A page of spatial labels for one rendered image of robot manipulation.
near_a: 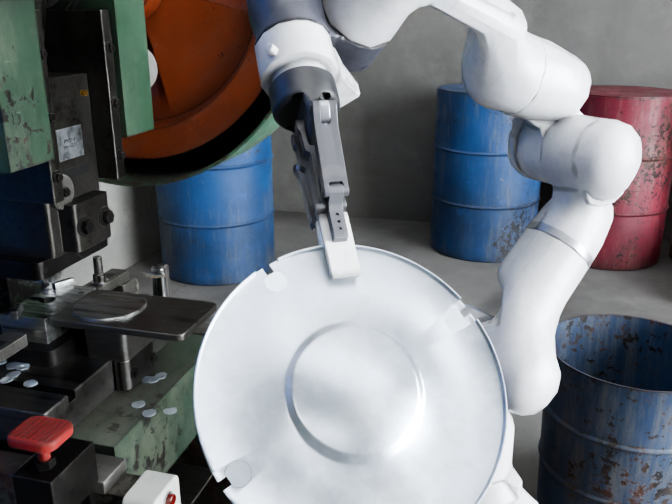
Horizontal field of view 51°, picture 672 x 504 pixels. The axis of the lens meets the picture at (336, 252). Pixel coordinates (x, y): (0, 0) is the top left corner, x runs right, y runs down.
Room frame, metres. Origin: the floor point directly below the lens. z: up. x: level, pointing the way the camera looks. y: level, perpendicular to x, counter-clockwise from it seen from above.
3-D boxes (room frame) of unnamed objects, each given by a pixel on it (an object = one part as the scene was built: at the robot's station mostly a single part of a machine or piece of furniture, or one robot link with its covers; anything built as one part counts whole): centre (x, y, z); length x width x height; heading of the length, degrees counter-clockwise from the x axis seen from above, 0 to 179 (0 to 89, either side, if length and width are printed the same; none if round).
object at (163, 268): (1.30, 0.35, 0.75); 0.03 x 0.03 x 0.10; 75
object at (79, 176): (1.15, 0.48, 1.04); 0.17 x 0.15 x 0.30; 75
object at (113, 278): (1.32, 0.47, 0.76); 0.17 x 0.06 x 0.10; 165
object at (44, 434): (0.78, 0.38, 0.72); 0.07 x 0.06 x 0.08; 75
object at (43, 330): (1.16, 0.51, 0.76); 0.15 x 0.09 x 0.05; 165
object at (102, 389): (1.16, 0.52, 0.68); 0.45 x 0.30 x 0.06; 165
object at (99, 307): (1.11, 0.35, 0.72); 0.25 x 0.14 x 0.14; 75
